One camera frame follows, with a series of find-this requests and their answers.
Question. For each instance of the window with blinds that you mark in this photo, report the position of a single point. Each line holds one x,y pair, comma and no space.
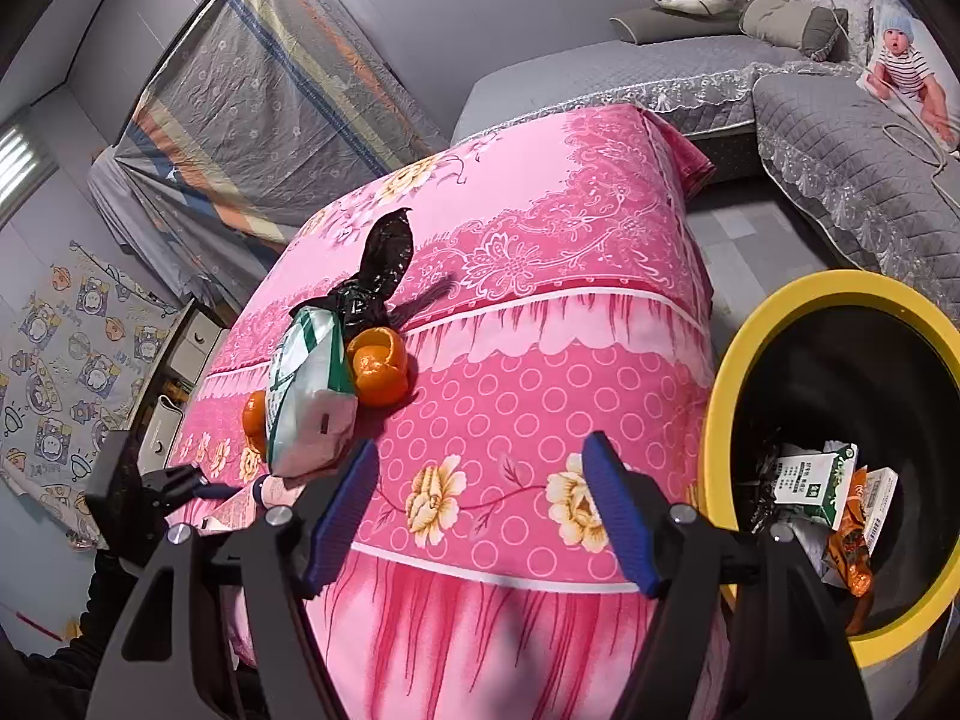
22,165

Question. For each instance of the plain grey hanging cloth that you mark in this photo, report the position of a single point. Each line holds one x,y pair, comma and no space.
127,202

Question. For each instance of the baby print pillow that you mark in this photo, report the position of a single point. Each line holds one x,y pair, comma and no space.
907,67

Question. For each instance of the cartoon printed cloth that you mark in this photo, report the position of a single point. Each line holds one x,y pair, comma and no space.
60,375

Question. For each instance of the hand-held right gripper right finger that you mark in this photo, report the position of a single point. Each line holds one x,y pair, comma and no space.
622,517

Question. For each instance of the yellow bin with black liner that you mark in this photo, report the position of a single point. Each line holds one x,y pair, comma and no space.
724,405

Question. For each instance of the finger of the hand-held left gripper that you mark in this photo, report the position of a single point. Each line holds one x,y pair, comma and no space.
176,487

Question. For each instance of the orange snack wrapper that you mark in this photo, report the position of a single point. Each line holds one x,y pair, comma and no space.
851,551

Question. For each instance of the grey bolster pillow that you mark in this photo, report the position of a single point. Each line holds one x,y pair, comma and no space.
667,24

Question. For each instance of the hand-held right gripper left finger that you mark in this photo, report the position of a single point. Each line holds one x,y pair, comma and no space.
341,525

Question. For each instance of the striped grey sheet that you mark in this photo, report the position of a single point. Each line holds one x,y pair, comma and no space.
262,90

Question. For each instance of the white labelled wrapper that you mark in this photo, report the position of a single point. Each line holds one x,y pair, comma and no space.
881,502

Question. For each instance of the large green white packet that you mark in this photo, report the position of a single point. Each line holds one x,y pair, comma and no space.
307,405

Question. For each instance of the pink floral blanket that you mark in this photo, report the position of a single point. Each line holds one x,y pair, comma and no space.
525,315

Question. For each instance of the grey beige cushion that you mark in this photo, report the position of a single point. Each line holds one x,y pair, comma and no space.
780,15

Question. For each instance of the knotted black plastic bag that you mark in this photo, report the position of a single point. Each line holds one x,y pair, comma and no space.
382,255

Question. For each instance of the small green white packet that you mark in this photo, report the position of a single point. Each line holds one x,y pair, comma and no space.
806,484

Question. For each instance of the white low cabinet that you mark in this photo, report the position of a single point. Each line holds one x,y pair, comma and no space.
191,341

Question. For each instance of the person's left forearm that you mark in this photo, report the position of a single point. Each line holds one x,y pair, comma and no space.
97,615

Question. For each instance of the grey quilted sofa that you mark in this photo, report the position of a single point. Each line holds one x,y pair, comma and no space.
600,71

